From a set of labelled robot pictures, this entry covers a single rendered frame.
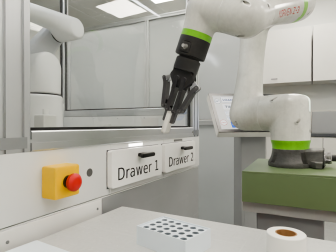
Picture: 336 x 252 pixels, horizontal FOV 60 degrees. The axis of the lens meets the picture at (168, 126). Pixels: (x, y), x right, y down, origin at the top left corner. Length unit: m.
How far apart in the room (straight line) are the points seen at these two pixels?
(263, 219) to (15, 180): 0.75
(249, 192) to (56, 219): 0.56
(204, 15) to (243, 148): 1.11
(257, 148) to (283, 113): 0.84
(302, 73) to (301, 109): 3.11
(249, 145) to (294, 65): 2.46
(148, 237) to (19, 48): 0.46
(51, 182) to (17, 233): 0.12
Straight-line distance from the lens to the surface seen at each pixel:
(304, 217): 1.00
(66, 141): 0.75
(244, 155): 1.83
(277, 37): 4.26
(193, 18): 0.87
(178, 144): 1.21
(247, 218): 1.91
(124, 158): 0.90
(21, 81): 0.69
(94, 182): 0.83
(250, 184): 0.96
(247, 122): 1.10
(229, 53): 2.61
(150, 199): 1.08
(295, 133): 1.04
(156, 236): 0.60
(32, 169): 0.70
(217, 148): 2.58
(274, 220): 1.05
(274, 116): 1.05
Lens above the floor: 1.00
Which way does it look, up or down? level
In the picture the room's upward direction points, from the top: straight up
